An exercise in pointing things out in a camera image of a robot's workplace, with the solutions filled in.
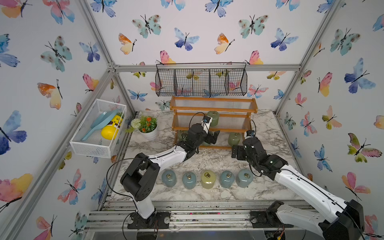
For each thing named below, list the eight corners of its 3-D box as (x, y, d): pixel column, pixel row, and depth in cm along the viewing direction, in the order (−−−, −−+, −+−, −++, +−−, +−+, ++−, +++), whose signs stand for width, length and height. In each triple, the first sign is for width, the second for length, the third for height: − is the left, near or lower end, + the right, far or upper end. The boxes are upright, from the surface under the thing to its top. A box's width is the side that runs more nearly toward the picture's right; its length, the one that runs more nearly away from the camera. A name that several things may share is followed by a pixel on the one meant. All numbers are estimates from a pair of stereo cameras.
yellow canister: (201, 189, 86) (201, 183, 78) (201, 177, 90) (201, 170, 83) (215, 189, 86) (216, 183, 78) (214, 176, 90) (215, 170, 83)
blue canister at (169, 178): (163, 187, 86) (160, 181, 79) (165, 175, 91) (162, 169, 84) (176, 187, 86) (174, 181, 79) (177, 175, 91) (175, 169, 84)
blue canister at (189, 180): (183, 189, 85) (181, 183, 79) (183, 178, 90) (182, 172, 83) (196, 189, 85) (196, 183, 79) (196, 178, 89) (196, 172, 83)
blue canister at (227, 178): (220, 187, 86) (222, 182, 80) (219, 176, 90) (221, 170, 84) (232, 187, 86) (235, 182, 80) (231, 176, 90) (233, 170, 84)
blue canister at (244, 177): (236, 187, 86) (240, 181, 79) (234, 175, 91) (237, 168, 83) (250, 187, 86) (255, 181, 79) (247, 175, 91) (252, 168, 83)
